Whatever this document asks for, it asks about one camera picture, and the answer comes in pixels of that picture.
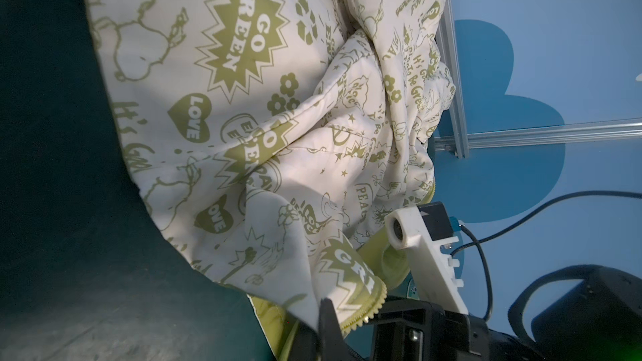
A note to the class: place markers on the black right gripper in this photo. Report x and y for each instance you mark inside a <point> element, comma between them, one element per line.
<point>408,329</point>

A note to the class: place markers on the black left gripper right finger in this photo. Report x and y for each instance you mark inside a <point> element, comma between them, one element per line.
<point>332,346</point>

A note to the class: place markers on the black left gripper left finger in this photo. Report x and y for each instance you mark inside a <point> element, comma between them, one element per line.
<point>305,345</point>

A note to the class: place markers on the cream green printed jacket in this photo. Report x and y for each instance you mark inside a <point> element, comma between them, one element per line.
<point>269,140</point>

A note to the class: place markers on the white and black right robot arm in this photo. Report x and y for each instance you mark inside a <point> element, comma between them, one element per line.
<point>599,319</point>

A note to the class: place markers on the green labelled pineapple can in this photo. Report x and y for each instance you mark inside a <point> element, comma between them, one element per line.
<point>409,288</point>

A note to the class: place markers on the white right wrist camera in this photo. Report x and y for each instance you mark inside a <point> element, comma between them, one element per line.
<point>421,233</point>

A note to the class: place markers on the aluminium back frame rail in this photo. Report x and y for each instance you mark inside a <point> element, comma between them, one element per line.
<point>446,41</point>

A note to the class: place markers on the aluminium right frame post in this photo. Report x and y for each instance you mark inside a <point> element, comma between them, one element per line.
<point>556,135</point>

